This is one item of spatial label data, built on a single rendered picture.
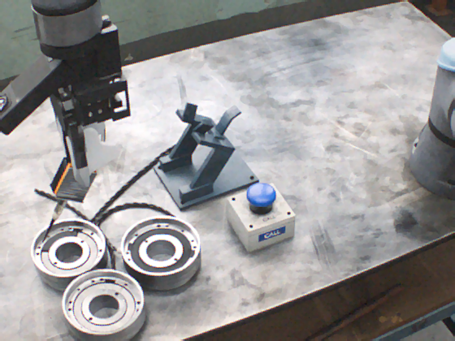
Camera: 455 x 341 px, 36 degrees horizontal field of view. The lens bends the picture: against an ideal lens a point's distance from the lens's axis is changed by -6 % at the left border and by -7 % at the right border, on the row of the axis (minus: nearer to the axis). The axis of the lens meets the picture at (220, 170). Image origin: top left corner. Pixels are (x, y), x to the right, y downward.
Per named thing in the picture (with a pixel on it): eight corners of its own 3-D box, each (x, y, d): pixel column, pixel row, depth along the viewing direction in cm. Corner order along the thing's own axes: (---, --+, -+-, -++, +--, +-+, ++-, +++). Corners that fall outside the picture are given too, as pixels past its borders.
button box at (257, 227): (248, 254, 100) (249, 230, 97) (227, 220, 105) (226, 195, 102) (301, 235, 102) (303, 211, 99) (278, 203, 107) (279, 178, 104)
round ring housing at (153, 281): (207, 239, 102) (205, 219, 100) (194, 299, 95) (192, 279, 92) (133, 232, 104) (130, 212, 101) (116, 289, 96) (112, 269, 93)
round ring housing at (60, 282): (98, 301, 94) (93, 282, 92) (27, 288, 96) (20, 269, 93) (118, 243, 102) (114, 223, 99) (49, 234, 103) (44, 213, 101)
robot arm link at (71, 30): (40, 23, 71) (23, -8, 77) (46, 60, 74) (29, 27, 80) (108, 4, 74) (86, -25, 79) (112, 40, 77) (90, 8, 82)
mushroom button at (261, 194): (253, 230, 100) (253, 205, 97) (241, 211, 103) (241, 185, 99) (280, 222, 101) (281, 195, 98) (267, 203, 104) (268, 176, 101)
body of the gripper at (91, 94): (132, 122, 85) (123, 35, 77) (63, 145, 82) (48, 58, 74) (110, 88, 90) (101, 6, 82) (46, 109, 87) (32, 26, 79)
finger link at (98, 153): (127, 187, 90) (117, 123, 85) (84, 202, 88) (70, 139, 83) (119, 173, 92) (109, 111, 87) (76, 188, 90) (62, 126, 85)
